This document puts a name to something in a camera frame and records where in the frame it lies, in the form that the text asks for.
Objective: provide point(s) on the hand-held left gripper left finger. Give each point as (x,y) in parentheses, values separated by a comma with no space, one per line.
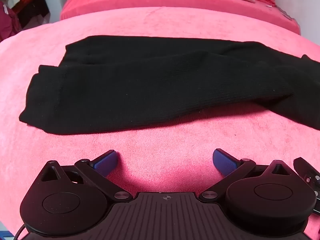
(107,162)

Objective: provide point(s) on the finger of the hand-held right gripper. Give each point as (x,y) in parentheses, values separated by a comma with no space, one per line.
(306,170)

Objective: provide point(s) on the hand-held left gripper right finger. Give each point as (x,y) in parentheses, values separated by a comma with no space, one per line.
(223,163)

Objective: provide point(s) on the black pants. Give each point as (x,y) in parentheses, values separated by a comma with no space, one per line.
(150,85)

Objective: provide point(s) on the black hanging garment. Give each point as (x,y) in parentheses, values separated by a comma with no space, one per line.
(32,13)

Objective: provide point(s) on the maroon hanging jacket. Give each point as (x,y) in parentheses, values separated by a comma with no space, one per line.
(7,22)

